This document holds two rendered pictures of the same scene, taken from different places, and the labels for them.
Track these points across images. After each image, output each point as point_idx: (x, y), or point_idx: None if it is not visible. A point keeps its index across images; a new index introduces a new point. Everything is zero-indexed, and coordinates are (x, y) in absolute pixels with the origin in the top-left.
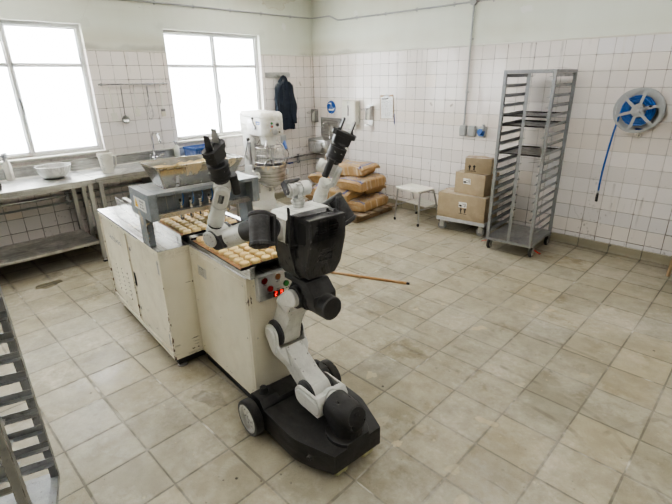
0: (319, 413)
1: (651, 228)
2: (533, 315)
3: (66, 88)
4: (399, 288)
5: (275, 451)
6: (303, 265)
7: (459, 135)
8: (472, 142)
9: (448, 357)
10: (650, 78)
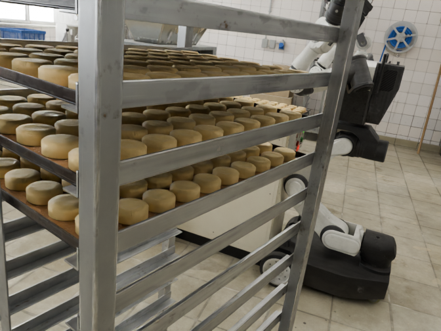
0: (359, 250)
1: (402, 121)
2: (374, 180)
3: None
4: None
5: (311, 295)
6: (381, 110)
7: (261, 46)
8: (272, 54)
9: (354, 211)
10: (407, 15)
